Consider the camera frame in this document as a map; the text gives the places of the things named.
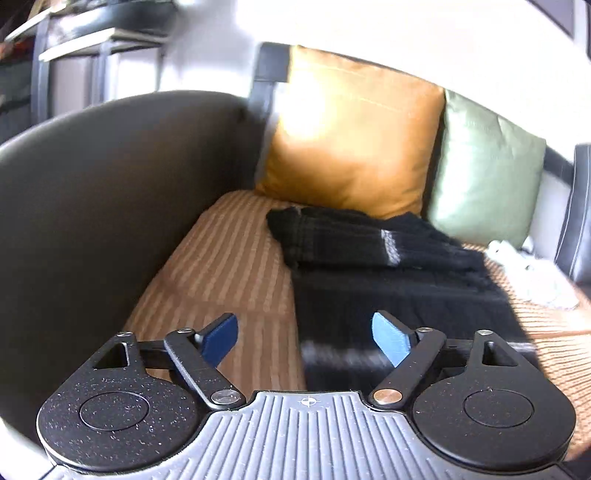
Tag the orange leather cushion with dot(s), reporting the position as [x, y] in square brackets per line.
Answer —
[351, 138]

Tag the light grey garment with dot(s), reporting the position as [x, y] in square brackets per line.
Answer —
[531, 281]

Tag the black bonsai rockery planter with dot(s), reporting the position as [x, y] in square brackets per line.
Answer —
[115, 21]

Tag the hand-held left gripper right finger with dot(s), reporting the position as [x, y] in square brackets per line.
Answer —
[390, 337]

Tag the green satin cushion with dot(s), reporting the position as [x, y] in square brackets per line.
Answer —
[485, 175]

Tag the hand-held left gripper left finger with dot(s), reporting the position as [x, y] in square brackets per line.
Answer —
[221, 339]

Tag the black storage shelf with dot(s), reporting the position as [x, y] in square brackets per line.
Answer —
[16, 101]

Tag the dark leather sofa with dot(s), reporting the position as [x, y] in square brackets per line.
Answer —
[92, 230]

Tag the black patterned knit sweater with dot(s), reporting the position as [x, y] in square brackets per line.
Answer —
[392, 277]

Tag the woven brown seat mat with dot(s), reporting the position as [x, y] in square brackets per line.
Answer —
[221, 277]

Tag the white-top metal side table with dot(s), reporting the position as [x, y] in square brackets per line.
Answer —
[92, 39]

